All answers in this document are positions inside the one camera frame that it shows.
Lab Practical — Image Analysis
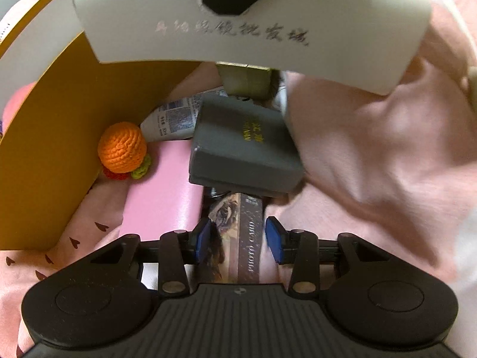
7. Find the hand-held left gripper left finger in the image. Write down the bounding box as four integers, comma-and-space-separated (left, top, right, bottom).
89, 217, 213, 296

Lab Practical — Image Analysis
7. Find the small beige cardboard box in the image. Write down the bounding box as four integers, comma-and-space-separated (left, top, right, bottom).
216, 63, 272, 101

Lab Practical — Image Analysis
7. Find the pink fluffy plush toy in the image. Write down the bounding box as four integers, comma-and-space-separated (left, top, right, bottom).
0, 82, 38, 138

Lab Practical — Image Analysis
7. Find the white lotion tube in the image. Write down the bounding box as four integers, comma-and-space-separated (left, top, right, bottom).
140, 86, 232, 143

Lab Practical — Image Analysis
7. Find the grey hinged box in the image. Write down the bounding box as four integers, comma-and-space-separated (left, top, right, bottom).
188, 94, 306, 195

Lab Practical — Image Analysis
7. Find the pink leather wallet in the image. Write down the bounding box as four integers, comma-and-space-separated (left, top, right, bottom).
121, 140, 204, 244

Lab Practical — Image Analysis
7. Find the orange crochet toy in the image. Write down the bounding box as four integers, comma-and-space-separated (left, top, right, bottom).
97, 122, 153, 182

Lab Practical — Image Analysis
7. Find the pink printed blanket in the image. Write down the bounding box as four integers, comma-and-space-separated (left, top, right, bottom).
0, 0, 477, 358

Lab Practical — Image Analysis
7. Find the dark photo card box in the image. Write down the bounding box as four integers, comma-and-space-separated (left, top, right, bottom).
194, 190, 267, 285

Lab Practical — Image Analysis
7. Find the orange cardboard box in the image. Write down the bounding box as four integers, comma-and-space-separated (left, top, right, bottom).
0, 0, 209, 251

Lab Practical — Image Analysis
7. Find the white glasses case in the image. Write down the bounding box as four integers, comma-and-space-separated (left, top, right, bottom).
72, 0, 433, 96

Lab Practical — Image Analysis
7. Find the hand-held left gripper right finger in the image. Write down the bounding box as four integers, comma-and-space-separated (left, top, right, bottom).
265, 215, 387, 296

